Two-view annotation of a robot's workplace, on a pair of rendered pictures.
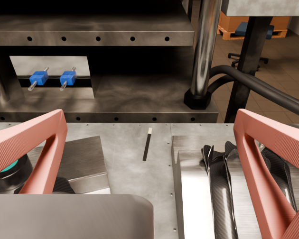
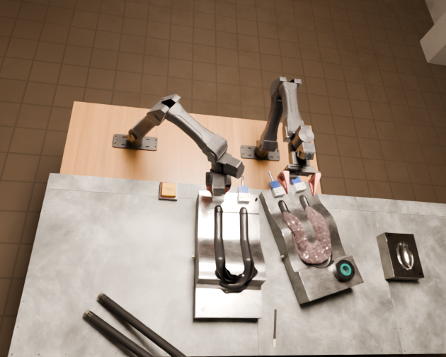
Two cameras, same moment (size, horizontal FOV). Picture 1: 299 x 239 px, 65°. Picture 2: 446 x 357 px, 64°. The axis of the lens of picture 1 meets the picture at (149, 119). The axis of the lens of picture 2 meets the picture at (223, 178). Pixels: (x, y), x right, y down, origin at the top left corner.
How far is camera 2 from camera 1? 125 cm
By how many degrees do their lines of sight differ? 79
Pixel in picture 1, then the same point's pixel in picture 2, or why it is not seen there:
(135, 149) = (282, 321)
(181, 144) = (257, 308)
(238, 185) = (238, 258)
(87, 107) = not seen: outside the picture
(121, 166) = (289, 304)
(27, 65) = not seen: outside the picture
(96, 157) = (306, 281)
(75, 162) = (315, 278)
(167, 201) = not seen: hidden behind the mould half
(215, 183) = (248, 261)
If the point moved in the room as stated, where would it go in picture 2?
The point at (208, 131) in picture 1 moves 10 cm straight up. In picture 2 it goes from (228, 343) to (234, 343)
